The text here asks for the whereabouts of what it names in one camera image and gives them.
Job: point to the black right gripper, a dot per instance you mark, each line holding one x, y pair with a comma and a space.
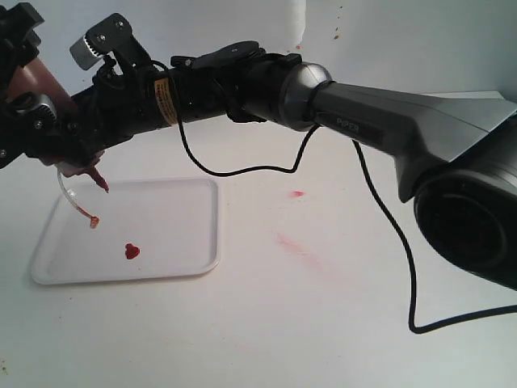
111, 111

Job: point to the red sauce blob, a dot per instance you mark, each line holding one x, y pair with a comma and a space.
131, 251

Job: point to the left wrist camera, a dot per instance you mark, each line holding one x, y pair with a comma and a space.
36, 110

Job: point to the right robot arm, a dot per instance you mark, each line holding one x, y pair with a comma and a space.
455, 158

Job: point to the red sauce squeeze bottle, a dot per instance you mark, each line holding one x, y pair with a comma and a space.
36, 77

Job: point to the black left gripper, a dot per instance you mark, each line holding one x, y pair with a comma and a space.
19, 45

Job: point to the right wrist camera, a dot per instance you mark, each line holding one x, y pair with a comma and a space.
111, 36

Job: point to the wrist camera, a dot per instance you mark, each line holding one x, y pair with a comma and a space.
36, 110
111, 36

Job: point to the white rectangular plastic tray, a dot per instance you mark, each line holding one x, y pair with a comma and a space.
174, 222

